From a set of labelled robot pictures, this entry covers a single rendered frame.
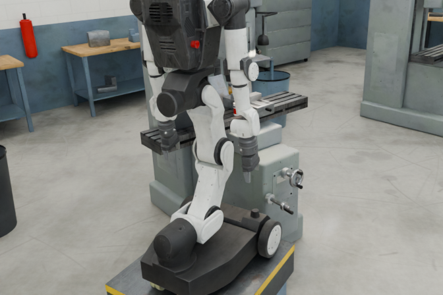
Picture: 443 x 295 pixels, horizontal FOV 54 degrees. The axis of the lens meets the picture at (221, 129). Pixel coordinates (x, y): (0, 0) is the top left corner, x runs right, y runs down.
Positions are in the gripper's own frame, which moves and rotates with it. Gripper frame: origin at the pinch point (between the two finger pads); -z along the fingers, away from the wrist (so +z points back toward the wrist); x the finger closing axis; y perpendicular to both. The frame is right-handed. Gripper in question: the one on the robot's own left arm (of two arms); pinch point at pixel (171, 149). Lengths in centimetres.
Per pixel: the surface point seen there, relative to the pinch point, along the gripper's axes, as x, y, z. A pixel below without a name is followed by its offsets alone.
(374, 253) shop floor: 70, -97, -111
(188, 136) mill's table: 23.3, 6.1, -7.9
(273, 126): 71, -27, -23
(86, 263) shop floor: -28, 74, -96
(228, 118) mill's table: 55, -3, -12
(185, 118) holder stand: 32.3, 12.8, -2.1
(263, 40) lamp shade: 78, -20, 33
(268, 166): 41, -36, -31
